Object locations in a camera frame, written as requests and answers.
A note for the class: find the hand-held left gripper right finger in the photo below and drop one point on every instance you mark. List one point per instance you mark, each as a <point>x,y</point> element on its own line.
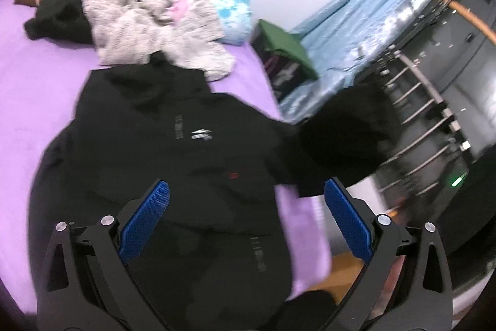
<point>348,226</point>

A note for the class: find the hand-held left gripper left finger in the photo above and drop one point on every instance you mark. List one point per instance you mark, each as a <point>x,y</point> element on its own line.
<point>143,222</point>

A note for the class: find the black jacket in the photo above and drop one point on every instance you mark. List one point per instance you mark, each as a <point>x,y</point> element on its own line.
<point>174,160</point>

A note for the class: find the metal rung rack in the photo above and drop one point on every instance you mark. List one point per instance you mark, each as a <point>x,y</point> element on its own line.
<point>422,98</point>

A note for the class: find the green cloth on box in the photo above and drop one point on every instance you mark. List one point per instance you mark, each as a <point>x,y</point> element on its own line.
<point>283,75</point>

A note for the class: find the purple bed sheet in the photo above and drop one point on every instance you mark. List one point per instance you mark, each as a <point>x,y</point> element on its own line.
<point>38,83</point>

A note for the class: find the grey fleece garment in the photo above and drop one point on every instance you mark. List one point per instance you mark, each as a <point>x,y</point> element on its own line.
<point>128,32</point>

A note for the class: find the light blue curtain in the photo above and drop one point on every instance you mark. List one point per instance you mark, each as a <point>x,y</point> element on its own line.
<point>360,13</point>

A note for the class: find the light blue patterned pillow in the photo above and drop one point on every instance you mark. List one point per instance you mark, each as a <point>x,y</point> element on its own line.
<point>232,17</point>

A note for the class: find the black garment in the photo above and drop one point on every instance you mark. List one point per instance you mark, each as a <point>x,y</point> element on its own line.
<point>58,9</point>

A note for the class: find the curved wooden rail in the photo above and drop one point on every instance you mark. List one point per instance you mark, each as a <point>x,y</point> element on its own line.
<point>472,17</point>

